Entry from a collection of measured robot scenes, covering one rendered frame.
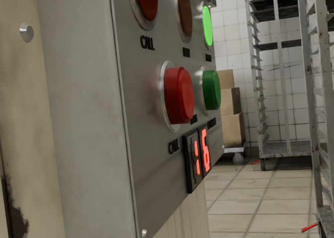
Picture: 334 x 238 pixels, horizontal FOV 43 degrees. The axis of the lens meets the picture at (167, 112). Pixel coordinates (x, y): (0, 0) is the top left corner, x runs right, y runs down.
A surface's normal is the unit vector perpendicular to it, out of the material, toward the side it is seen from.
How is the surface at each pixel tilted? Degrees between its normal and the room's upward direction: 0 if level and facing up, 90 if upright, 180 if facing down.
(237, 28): 90
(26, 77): 90
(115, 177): 90
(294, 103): 90
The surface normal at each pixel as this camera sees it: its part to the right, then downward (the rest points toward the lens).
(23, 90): 0.96, -0.09
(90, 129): -0.27, 0.08
